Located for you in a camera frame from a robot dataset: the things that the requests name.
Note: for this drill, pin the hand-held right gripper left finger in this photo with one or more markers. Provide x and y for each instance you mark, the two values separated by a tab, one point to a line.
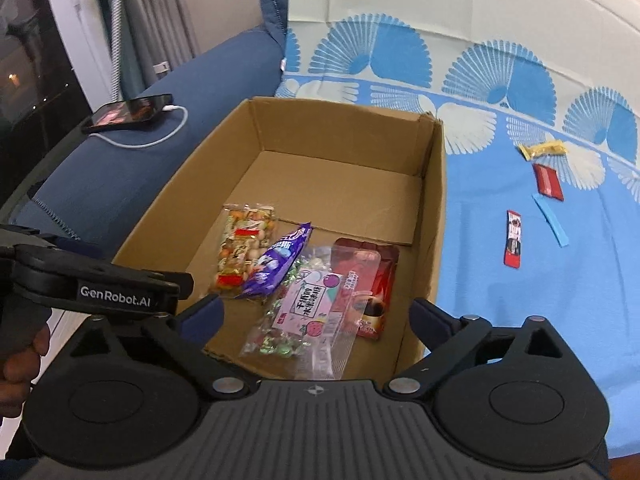
202	321

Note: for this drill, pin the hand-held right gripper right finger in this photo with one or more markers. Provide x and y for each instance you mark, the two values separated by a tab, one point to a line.
430	324

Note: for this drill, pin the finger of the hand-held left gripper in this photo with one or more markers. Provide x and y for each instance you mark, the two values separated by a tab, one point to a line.
182	284

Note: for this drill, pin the purple chocolate packet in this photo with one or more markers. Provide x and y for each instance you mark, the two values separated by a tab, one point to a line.
277	262

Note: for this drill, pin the clear candy bag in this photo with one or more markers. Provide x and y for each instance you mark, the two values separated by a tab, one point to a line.
305	305

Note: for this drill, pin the clear long strip packet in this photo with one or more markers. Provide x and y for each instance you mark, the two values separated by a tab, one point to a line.
327	355

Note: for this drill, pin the brown cardboard box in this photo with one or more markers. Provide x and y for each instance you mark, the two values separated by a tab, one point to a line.
330	185

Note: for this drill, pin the person's left hand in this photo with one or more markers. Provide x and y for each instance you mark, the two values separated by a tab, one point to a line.
17	385

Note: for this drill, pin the red drink pouch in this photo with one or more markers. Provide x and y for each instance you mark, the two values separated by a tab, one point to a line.
382	280

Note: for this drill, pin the blue white printed cloth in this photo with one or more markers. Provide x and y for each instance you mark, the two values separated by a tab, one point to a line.
500	310

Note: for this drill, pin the clear mixed nut snack packet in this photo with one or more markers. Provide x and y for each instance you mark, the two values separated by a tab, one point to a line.
252	217

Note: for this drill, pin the blue sofa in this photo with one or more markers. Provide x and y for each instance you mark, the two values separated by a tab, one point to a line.
125	185

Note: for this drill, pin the red black stick packet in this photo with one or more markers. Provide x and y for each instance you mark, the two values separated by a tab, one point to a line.
514	237

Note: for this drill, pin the blue stick packet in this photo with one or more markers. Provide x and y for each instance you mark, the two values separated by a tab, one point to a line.
552	222

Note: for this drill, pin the black smartphone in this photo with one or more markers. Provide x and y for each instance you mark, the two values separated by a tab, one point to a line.
125	112

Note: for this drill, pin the small red snack packet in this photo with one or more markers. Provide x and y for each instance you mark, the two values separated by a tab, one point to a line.
548	182

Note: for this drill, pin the yellow snack packet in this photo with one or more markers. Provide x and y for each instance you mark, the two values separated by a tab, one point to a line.
542	150

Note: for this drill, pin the white clip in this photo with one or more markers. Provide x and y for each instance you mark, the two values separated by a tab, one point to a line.
161	67

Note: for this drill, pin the black garment steamer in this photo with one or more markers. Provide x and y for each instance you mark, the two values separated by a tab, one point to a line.
117	45

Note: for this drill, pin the grey curtain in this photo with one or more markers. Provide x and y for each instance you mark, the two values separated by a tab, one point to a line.
160	10

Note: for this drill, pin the white window frame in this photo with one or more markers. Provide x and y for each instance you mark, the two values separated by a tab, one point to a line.
85	45

